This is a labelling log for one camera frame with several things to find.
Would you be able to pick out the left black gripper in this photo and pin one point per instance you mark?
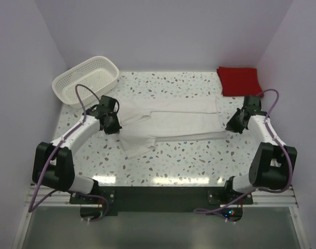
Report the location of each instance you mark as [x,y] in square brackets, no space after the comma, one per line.
[115,129]

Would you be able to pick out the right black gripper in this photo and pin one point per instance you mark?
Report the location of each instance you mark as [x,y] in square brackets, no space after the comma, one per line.
[231,126]

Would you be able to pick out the white t shirt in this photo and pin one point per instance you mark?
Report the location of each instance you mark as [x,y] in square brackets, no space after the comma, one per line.
[145,122]

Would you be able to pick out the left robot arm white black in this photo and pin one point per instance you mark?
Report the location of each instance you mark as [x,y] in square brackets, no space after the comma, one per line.
[53,163]

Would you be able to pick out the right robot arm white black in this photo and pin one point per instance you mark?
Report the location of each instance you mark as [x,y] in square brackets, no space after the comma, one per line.
[273,164]

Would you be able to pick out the folded red t shirt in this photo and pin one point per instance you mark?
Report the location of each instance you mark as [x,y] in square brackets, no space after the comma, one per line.
[239,81]

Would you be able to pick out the white plastic perforated basket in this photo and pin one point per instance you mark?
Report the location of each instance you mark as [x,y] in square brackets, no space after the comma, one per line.
[98,73]

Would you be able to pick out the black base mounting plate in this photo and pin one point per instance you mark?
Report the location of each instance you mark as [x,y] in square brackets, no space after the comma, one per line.
[113,200]

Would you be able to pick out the aluminium extrusion rail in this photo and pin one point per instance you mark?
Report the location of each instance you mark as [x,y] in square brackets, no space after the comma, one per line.
[260,199]

